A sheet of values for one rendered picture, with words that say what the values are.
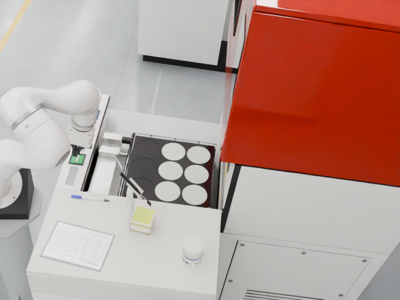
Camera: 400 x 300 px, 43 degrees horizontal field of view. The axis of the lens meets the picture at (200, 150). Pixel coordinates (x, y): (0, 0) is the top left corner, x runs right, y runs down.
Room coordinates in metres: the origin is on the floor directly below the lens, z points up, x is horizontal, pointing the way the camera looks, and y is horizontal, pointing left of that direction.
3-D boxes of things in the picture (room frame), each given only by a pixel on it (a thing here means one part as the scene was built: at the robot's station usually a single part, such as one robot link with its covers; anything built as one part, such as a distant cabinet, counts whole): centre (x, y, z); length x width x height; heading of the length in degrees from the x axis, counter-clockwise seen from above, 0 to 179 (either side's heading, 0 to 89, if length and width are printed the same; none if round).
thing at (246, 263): (1.56, -0.45, 0.41); 0.82 x 0.71 x 0.82; 3
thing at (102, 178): (1.31, 0.37, 0.87); 0.36 x 0.08 x 0.03; 3
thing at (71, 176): (1.39, 0.47, 0.89); 0.55 x 0.09 x 0.14; 3
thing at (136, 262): (0.95, 0.18, 0.89); 0.62 x 0.35 x 0.14; 93
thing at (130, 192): (1.09, 0.20, 1.03); 0.06 x 0.04 x 0.13; 93
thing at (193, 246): (0.91, -0.03, 1.01); 0.07 x 0.07 x 0.10
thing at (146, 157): (1.34, 0.10, 0.90); 0.34 x 0.34 x 0.01; 3
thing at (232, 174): (1.55, -0.11, 1.02); 0.82 x 0.03 x 0.40; 3
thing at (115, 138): (1.47, 0.38, 0.89); 0.08 x 0.03 x 0.03; 93
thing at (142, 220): (1.01, 0.15, 1.00); 0.07 x 0.07 x 0.07; 85
